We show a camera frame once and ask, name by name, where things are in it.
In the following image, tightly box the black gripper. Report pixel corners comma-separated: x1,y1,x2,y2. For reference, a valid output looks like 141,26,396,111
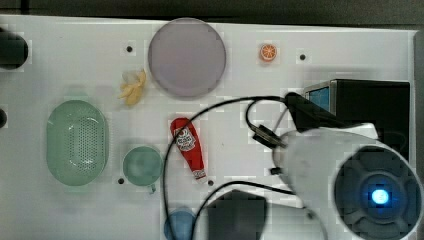
285,92,347,132

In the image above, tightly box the black toaster oven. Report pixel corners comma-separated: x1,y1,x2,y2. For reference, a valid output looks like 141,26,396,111
304,79,410,160

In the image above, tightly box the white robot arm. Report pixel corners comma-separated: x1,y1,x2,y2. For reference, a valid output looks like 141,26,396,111
207,93,423,240

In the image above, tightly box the orange slice toy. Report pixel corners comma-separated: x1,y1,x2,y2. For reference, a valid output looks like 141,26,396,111
259,44,278,62

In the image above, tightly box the red ketchup bottle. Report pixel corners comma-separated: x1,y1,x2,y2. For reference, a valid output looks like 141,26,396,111
170,117,207,183

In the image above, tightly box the lilac round plate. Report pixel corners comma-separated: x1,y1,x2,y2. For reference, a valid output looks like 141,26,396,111
148,18,226,98

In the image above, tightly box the blue cup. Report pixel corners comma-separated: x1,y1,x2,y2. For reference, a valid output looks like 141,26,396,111
164,208,195,240

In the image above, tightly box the green mug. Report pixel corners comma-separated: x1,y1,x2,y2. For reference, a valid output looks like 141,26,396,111
122,145,163,194

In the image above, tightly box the peeled banana toy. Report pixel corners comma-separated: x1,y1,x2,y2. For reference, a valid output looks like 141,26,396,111
119,69,147,106

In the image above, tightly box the green oval colander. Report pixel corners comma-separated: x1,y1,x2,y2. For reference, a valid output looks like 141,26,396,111
46,100,109,186

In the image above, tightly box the black cylinder holder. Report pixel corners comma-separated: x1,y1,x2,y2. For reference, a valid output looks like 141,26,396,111
0,28,29,70

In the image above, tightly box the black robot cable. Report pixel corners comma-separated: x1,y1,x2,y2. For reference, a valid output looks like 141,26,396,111
161,95,294,240

